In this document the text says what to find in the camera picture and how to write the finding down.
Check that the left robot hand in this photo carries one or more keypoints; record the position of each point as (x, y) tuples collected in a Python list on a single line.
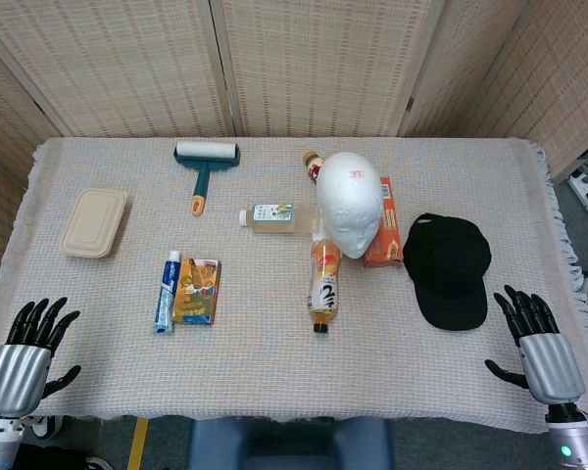
[(19, 364)]

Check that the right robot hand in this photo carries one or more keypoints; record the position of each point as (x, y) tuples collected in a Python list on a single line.
[(551, 364)]

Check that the black baseball cap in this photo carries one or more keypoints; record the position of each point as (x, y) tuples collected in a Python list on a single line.
[(448, 269)]

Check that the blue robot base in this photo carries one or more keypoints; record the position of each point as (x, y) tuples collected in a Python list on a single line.
[(289, 443)]

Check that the white foam mannequin head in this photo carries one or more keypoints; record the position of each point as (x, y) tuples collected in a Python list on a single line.
[(349, 201)]

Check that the beige lidded food container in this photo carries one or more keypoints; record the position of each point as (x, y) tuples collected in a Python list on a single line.
[(94, 224)]

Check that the blue white toothpaste tube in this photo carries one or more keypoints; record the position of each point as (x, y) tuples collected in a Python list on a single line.
[(167, 294)]

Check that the orange yellow snack packet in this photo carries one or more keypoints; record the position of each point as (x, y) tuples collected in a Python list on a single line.
[(197, 291)]

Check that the orange snack box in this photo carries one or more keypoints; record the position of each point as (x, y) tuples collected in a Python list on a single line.
[(388, 235)]

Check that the orange juice bottle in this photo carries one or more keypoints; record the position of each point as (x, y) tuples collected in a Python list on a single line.
[(325, 289)]

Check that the woven beige tablecloth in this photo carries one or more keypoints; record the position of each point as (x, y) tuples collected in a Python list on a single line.
[(274, 352)]

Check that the teal lint roller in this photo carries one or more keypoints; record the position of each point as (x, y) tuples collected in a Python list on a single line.
[(207, 166)]

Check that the clear tea bottle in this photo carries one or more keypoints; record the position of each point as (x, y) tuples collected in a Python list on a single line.
[(279, 219)]

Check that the small brown drink bottle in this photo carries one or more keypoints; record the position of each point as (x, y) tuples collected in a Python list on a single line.
[(312, 165)]

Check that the bamboo folding screen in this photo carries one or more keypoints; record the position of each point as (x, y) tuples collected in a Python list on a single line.
[(294, 63)]

